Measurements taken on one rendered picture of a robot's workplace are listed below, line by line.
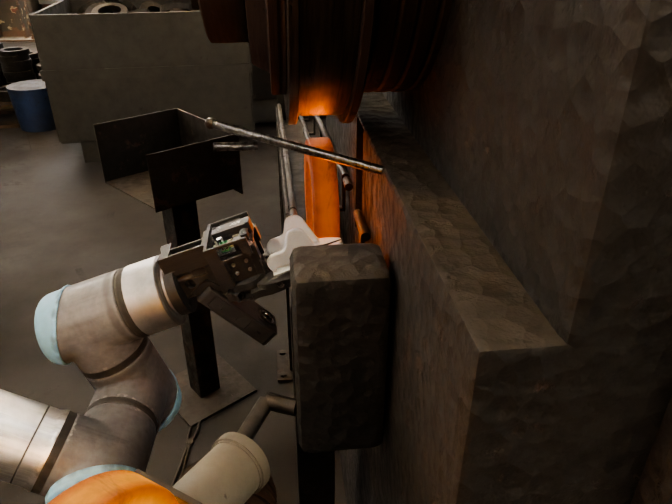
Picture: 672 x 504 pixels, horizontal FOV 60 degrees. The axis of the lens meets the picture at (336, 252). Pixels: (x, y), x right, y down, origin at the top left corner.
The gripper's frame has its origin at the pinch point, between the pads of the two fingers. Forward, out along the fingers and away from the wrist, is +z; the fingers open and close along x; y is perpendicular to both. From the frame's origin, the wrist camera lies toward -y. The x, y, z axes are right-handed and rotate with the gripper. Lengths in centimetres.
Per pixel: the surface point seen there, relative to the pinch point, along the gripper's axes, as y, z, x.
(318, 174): 7.5, 1.1, 6.3
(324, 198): 5.0, 0.8, 4.3
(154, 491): 5.6, -15.1, -33.9
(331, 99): 18.0, 5.4, -1.3
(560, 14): 25.4, 19.1, -27.4
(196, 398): -61, -52, 56
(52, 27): 27, -105, 244
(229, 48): -10, -31, 249
